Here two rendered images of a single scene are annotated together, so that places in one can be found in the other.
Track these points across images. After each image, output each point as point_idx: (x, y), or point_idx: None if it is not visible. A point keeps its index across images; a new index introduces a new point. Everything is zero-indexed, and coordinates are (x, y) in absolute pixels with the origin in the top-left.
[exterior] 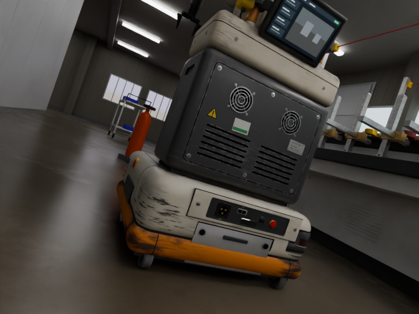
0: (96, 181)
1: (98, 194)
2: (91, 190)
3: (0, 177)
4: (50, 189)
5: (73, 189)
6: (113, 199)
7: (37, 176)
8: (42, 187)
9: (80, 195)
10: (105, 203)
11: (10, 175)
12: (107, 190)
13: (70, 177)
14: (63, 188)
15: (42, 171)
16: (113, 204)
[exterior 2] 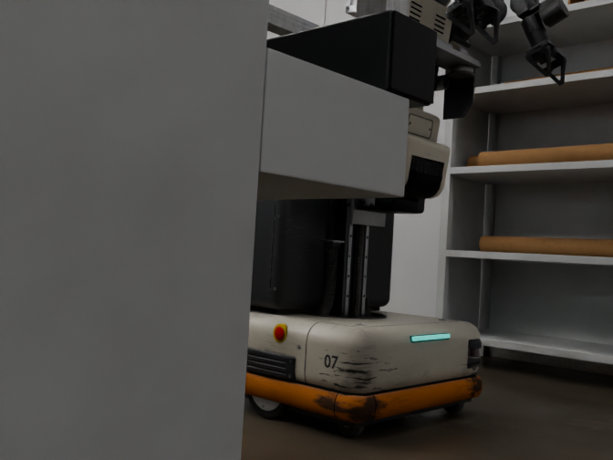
0: (598, 433)
1: (510, 414)
2: (524, 415)
3: (532, 394)
4: (504, 400)
5: (517, 408)
6: (487, 415)
7: (562, 406)
8: (509, 399)
9: (493, 405)
10: (466, 407)
11: (546, 398)
12: (542, 425)
13: (596, 422)
14: (518, 405)
15: (605, 414)
16: (462, 409)
